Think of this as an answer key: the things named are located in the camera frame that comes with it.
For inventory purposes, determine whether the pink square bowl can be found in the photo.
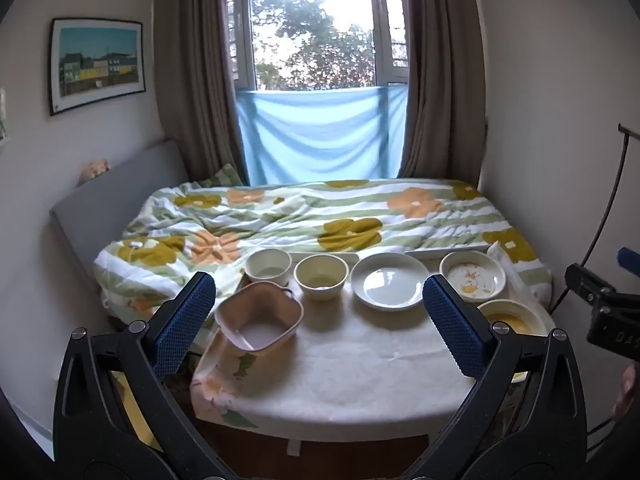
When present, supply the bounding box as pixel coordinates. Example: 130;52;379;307
215;281;305;352

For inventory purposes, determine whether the black cable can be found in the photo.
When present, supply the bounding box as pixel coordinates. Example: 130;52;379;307
550;125;633;313

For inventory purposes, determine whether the cream bowl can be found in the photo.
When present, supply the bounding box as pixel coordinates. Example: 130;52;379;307
293;254;350;302

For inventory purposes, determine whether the green checked pillow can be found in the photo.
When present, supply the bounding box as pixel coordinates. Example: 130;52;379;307
200;162;244;189

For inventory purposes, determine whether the brown curtain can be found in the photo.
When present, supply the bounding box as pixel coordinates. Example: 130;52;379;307
152;0;251;187
402;0;489;181

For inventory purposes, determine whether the window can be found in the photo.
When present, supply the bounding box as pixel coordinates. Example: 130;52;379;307
225;0;411;94

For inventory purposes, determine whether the framed landscape picture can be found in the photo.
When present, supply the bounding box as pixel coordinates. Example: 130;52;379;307
48;17;147;117

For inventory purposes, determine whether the white table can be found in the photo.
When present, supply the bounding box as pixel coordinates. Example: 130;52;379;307
192;400;481;461

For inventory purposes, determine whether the plain white plate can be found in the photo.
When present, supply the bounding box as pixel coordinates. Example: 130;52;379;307
350;252;432;311

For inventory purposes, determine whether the white ribbed bowl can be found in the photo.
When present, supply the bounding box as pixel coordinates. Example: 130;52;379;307
245;248;292;286

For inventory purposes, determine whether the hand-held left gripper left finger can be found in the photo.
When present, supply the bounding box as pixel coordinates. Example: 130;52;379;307
52;271;232;480

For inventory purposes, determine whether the grey padded headboard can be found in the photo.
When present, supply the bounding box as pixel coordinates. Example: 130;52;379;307
49;140;191;301

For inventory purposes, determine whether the small plush toy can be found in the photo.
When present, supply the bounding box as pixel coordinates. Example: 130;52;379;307
81;159;111;181

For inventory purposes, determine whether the light blue cloth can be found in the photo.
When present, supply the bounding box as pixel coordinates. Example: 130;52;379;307
235;85;409;186

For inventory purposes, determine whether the person's right hand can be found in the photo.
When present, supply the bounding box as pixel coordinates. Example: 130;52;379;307
610;364;640;422

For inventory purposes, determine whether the floral striped blanket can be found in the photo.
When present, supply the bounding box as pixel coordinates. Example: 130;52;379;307
94;178;553;322

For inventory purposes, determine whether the yellow rimmed bowl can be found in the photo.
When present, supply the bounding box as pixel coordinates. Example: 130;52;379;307
476;299;549;385

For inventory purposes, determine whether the white floral tablecloth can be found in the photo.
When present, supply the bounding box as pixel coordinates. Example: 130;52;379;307
190;247;553;429

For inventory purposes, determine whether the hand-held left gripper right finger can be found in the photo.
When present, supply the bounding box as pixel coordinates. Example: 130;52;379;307
419;273;589;480

